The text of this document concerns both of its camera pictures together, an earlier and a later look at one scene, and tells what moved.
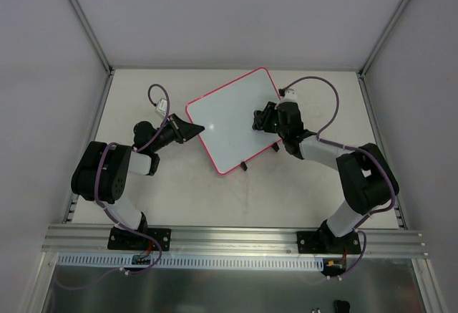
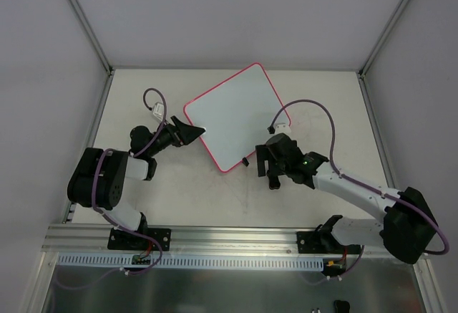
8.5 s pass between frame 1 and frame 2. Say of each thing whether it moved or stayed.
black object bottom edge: stayed
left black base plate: stayed
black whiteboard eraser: moved
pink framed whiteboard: stayed
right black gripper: moved
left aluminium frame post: stayed
